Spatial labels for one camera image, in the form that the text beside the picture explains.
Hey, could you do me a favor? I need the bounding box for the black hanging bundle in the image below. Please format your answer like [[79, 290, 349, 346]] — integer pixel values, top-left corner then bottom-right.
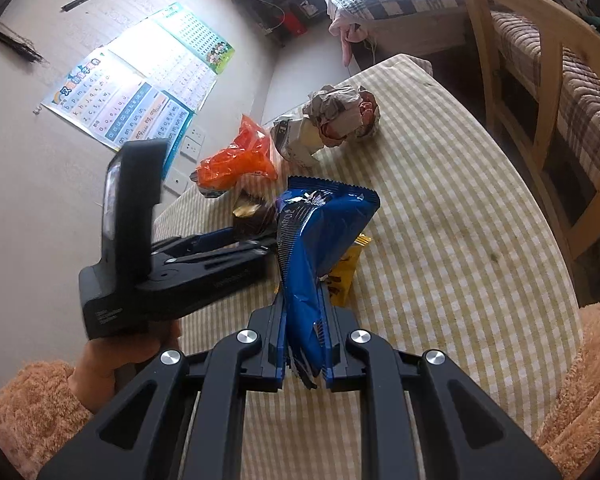
[[0, 22, 46, 65]]

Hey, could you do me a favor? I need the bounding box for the wooden chair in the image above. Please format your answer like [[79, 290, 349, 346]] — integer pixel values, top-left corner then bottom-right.
[[450, 0, 600, 261]]

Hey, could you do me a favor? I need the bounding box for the blue wall poster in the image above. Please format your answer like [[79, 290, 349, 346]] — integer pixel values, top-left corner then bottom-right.
[[41, 49, 191, 178]]

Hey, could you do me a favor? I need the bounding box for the green wall poster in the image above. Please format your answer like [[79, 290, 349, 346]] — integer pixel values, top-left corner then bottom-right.
[[150, 2, 235, 73]]

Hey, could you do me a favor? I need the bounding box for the brown plaid chair cushion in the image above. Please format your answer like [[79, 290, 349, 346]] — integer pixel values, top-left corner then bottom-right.
[[492, 7, 600, 206]]

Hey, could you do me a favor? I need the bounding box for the fuzzy orange clothing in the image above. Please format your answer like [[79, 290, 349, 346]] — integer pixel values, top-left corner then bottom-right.
[[534, 302, 600, 466]]

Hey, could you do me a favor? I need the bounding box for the pink bed sheet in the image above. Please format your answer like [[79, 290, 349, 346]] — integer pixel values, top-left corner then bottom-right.
[[327, 10, 368, 66]]

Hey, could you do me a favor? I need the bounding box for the large crumpled paper ball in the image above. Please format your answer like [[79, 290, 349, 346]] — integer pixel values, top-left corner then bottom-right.
[[302, 84, 381, 148]]

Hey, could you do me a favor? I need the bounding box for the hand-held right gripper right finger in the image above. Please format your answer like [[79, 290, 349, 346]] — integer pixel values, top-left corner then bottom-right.
[[322, 305, 563, 480]]

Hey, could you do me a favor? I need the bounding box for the white wall poster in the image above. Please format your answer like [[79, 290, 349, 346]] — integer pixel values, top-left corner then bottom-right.
[[105, 22, 218, 111]]

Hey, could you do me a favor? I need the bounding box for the person's left hand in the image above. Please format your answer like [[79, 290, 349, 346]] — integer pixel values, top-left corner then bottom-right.
[[67, 317, 183, 413]]

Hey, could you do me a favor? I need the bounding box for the orange wrapper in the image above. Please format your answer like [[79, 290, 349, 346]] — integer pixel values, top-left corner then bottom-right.
[[196, 114, 278, 198]]

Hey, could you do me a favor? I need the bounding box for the brown gold wrapper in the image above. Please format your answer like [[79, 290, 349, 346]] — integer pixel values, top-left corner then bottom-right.
[[231, 192, 281, 242]]

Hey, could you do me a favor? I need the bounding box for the yellow wrapper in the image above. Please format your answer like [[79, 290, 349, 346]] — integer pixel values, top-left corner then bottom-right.
[[325, 234, 374, 307]]

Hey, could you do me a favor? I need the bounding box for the small crumpled paper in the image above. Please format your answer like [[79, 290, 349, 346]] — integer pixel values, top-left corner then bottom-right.
[[270, 115, 326, 168]]

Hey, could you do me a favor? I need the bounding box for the blue wrapper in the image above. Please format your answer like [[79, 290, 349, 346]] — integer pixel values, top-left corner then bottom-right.
[[275, 176, 381, 391]]

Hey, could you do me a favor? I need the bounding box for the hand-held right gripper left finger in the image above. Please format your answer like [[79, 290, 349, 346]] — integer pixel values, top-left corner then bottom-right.
[[37, 305, 287, 480]]

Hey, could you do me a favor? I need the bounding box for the red box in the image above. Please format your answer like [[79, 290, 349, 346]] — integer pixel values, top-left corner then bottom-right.
[[282, 2, 306, 36]]

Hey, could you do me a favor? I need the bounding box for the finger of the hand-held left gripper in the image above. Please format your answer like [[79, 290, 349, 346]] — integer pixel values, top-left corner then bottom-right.
[[152, 226, 237, 261], [175, 237, 280, 267]]

